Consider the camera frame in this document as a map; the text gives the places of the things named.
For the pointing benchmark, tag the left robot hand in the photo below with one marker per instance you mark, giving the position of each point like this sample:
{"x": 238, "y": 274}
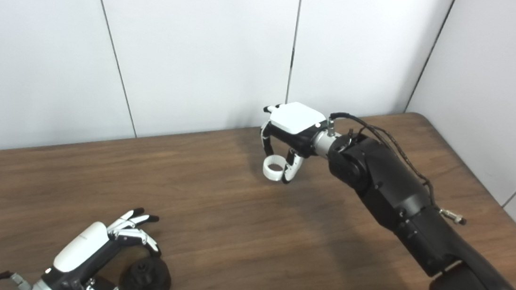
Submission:
{"x": 82, "y": 246}

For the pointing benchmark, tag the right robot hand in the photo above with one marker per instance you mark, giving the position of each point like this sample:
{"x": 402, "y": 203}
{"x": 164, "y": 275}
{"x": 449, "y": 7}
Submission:
{"x": 296, "y": 118}

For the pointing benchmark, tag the round black part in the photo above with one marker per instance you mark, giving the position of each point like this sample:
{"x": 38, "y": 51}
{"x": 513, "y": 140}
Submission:
{"x": 152, "y": 281}

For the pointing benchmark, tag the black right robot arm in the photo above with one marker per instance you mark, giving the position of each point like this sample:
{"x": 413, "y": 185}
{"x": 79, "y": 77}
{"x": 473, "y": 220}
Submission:
{"x": 391, "y": 191}

